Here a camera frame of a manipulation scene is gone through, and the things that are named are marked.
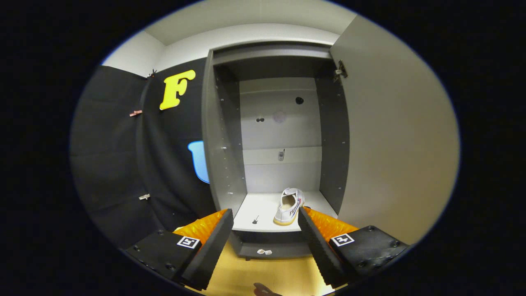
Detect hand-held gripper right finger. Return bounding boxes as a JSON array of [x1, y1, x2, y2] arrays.
[[298, 207, 411, 288]]

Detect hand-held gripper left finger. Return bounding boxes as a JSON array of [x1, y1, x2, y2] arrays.
[[125, 208, 234, 291]]

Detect white canvas shoe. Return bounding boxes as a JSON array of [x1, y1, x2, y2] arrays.
[[273, 188, 306, 226]]

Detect dark grey shoe cabinet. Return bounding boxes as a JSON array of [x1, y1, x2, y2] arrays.
[[201, 40, 350, 260]]

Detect black backdrop cloth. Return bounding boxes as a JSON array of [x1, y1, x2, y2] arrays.
[[70, 58, 216, 249]]

